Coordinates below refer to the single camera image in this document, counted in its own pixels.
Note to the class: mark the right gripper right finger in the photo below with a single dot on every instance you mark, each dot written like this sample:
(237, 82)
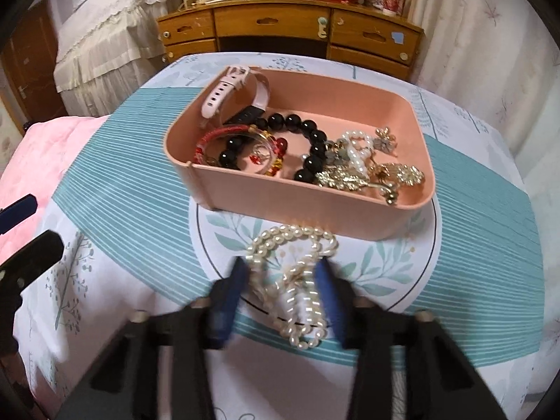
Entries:
(440, 381)

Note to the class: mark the flower hair pin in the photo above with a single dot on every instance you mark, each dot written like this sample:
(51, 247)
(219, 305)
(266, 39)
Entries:
(384, 141)

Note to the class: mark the cream lace cover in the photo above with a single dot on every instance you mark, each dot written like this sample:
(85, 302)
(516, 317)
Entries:
(107, 49)

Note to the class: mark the pink quilt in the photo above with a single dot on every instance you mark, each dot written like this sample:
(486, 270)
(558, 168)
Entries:
(38, 166)

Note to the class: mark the pink strap smart watch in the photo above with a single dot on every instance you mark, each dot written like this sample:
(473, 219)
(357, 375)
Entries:
(238, 85)

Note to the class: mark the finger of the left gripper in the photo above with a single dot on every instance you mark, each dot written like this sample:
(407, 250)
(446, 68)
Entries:
(17, 212)
(30, 262)

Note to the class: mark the wooden desk with drawers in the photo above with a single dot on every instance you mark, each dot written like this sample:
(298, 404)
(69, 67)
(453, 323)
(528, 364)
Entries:
(339, 32)

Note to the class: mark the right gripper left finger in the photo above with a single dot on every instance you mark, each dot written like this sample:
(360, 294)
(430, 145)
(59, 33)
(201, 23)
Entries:
(123, 381)

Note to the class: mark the white floral curtain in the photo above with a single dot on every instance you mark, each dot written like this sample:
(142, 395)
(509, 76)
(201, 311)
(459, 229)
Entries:
(496, 59)

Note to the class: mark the pink plastic tray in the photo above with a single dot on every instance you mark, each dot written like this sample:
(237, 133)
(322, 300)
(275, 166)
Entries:
(265, 165)

